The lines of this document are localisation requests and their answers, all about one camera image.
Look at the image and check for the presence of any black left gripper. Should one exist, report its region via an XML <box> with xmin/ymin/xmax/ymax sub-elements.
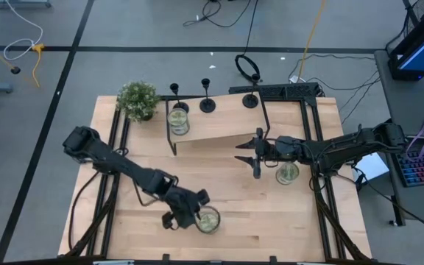
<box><xmin>162</xmin><ymin>185</ymin><xmax>211</xmax><ymax>230</ymax></box>

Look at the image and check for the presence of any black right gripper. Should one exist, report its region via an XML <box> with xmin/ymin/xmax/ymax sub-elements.
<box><xmin>233</xmin><ymin>127</ymin><xmax>283</xmax><ymax>180</ymax></box>

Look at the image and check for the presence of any glass jar candle with label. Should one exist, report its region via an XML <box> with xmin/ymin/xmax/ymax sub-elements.
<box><xmin>275</xmin><ymin>161</ymin><xmax>301</xmax><ymax>186</ymax></box>
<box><xmin>166</xmin><ymin>107</ymin><xmax>191</xmax><ymax>136</ymax></box>
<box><xmin>195</xmin><ymin>205</ymin><xmax>222</xmax><ymax>235</ymax></box>

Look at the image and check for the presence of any black metal candlestick holder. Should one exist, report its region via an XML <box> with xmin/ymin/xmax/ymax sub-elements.
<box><xmin>199</xmin><ymin>77</ymin><xmax>217</xmax><ymax>114</ymax></box>
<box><xmin>241</xmin><ymin>73</ymin><xmax>261</xmax><ymax>110</ymax></box>
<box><xmin>169</xmin><ymin>82</ymin><xmax>191</xmax><ymax>114</ymax></box>

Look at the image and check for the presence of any raised wooden shelf board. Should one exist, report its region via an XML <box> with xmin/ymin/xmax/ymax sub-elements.
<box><xmin>165</xmin><ymin>92</ymin><xmax>272</xmax><ymax>156</ymax></box>

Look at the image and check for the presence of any small green potted plant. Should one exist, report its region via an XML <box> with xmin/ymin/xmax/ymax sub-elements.
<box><xmin>116</xmin><ymin>80</ymin><xmax>161</xmax><ymax>123</ymax></box>

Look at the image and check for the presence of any white box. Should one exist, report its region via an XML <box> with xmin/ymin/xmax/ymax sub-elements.
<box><xmin>352</xmin><ymin>152</ymin><xmax>390</xmax><ymax>183</ymax></box>

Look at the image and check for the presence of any grey desk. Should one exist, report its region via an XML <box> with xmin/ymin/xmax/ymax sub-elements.
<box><xmin>373</xmin><ymin>49</ymin><xmax>424</xmax><ymax>226</ymax></box>

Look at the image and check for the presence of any backlit computer keyboard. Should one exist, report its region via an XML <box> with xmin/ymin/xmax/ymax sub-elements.
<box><xmin>395</xmin><ymin>146</ymin><xmax>424</xmax><ymax>188</ymax></box>

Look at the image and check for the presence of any large black monitor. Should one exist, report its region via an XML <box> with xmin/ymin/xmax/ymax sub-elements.
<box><xmin>388</xmin><ymin>0</ymin><xmax>424</xmax><ymax>81</ymax></box>

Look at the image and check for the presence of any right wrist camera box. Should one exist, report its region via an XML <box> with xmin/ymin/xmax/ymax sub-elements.
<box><xmin>270</xmin><ymin>136</ymin><xmax>301</xmax><ymax>161</ymax></box>

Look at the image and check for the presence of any black perforated bracket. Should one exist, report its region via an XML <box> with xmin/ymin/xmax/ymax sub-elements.
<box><xmin>228</xmin><ymin>82</ymin><xmax>322</xmax><ymax>101</ymax></box>

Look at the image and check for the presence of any black coiled cable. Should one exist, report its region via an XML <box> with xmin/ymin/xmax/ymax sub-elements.
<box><xmin>233</xmin><ymin>0</ymin><xmax>261</xmax><ymax>82</ymax></box>

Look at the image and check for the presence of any black cable bundle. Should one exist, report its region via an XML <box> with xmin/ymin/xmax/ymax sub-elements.
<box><xmin>287</xmin><ymin>53</ymin><xmax>381</xmax><ymax>124</ymax></box>

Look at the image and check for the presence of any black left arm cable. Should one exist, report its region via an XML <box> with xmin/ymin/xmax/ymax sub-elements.
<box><xmin>67</xmin><ymin>171</ymin><xmax>102</xmax><ymax>252</ymax></box>

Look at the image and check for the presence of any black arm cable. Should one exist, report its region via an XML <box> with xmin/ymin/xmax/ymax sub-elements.
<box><xmin>351</xmin><ymin>167</ymin><xmax>424</xmax><ymax>239</ymax></box>
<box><xmin>67</xmin><ymin>171</ymin><xmax>102</xmax><ymax>252</ymax></box>

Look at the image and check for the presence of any thick yellow cable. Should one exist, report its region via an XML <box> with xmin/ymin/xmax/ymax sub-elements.
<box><xmin>295</xmin><ymin>0</ymin><xmax>327</xmax><ymax>84</ymax></box>

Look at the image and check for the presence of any black floor cable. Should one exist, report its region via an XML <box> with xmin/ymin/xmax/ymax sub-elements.
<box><xmin>182</xmin><ymin>0</ymin><xmax>252</xmax><ymax>29</ymax></box>

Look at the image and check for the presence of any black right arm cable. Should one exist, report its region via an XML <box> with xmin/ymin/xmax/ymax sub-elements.
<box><xmin>351</xmin><ymin>167</ymin><xmax>424</xmax><ymax>239</ymax></box>

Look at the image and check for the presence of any black wire fan guard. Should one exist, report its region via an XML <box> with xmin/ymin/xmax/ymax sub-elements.
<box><xmin>403</xmin><ymin>0</ymin><xmax>424</xmax><ymax>27</ymax></box>

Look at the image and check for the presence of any yellow plug cable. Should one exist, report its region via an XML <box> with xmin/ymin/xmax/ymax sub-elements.
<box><xmin>30</xmin><ymin>43</ymin><xmax>46</xmax><ymax>88</ymax></box>

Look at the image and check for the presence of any white floor cable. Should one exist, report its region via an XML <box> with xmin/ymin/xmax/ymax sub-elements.
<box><xmin>4</xmin><ymin>0</ymin><xmax>44</xmax><ymax>62</ymax></box>

